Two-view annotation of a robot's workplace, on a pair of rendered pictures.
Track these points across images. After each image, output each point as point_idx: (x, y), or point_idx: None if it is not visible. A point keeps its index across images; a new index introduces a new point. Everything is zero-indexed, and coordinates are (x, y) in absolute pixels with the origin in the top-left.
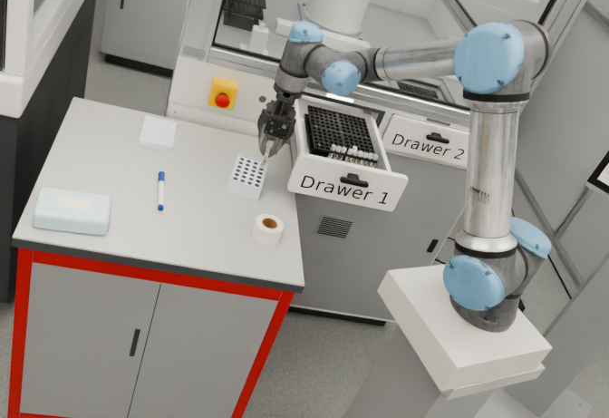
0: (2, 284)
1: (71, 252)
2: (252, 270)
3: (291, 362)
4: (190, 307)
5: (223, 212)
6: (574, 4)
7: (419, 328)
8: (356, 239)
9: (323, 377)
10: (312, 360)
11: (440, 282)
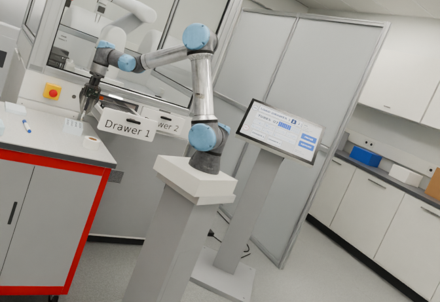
0: None
1: None
2: (88, 156)
3: (92, 263)
4: (51, 183)
5: (64, 137)
6: (217, 54)
7: (178, 173)
8: (126, 183)
9: (114, 268)
10: (105, 261)
11: (183, 160)
